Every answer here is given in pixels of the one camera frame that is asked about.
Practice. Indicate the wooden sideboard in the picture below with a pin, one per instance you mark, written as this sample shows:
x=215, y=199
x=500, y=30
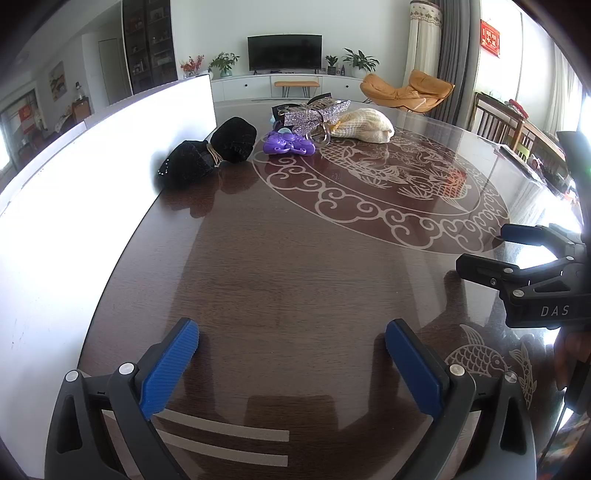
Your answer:
x=81, y=110

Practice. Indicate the beige rubber band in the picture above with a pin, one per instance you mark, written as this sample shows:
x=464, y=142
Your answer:
x=214, y=154

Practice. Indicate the red window poster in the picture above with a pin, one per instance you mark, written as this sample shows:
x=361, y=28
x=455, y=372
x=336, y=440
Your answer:
x=26, y=119

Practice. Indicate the dark wooden chair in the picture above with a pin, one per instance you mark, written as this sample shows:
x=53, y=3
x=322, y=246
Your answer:
x=489, y=120

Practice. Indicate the dark glass display cabinet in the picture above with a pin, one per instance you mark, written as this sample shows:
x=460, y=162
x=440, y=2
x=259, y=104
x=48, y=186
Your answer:
x=150, y=46

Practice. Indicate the purple plastic toy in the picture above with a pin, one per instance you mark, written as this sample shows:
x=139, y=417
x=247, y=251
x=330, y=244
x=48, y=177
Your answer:
x=286, y=144

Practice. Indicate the small potted plant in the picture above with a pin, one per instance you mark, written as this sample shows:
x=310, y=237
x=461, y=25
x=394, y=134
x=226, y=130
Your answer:
x=331, y=62

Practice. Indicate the orange lounge chair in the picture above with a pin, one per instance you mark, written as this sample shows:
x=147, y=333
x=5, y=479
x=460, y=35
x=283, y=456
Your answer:
x=397, y=92

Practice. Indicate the white curtain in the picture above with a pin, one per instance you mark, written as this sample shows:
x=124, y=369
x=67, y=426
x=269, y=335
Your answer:
x=425, y=46

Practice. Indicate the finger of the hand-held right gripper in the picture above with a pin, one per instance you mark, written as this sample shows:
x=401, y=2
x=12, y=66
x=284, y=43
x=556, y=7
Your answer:
x=485, y=269
x=521, y=233

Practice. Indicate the white partition board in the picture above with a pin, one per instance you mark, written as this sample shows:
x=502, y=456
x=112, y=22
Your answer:
x=92, y=207

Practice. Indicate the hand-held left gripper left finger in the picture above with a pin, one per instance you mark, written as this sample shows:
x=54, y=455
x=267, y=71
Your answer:
x=171, y=364

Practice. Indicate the white door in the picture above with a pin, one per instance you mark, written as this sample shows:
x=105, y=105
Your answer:
x=111, y=69

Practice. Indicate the person's right hand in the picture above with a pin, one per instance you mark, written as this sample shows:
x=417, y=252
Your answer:
x=565, y=360

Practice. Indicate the large leafy potted plant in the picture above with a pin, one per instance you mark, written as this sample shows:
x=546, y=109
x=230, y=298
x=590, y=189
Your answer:
x=360, y=60

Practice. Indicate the white television cabinet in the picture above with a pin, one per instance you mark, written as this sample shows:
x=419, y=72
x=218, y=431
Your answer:
x=249, y=87

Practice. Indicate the red wall hanging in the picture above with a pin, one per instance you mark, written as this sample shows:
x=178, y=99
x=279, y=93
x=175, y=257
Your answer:
x=490, y=39

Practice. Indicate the cream knit pouch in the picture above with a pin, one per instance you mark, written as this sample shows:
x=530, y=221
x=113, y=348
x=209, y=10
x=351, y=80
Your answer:
x=364, y=127

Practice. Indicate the black flat television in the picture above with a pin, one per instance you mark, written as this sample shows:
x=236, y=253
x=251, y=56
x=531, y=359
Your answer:
x=284, y=51

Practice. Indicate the wooden bench with metal legs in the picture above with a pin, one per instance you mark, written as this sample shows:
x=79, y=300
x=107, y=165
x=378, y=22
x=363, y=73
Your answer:
x=295, y=84

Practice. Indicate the black knit bundle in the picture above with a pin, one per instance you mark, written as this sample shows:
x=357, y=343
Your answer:
x=235, y=138

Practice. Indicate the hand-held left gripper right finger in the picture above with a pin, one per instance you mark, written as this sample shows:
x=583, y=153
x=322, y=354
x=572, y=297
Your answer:
x=415, y=369

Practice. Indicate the green potted plant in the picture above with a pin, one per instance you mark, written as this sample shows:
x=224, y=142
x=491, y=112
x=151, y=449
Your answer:
x=225, y=62

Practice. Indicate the dark wooden patterned desktop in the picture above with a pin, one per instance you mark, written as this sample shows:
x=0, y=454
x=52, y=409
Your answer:
x=300, y=258

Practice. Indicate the potted plant with red flowers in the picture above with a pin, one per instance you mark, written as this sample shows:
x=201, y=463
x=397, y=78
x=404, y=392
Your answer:
x=191, y=67

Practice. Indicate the clear frame eyeglasses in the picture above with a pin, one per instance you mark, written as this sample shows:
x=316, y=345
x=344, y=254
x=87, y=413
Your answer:
x=329, y=137

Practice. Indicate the grey curtain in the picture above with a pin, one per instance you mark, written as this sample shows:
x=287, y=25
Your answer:
x=457, y=60

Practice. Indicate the framed wall painting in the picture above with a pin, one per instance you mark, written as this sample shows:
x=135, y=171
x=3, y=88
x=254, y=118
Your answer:
x=56, y=81

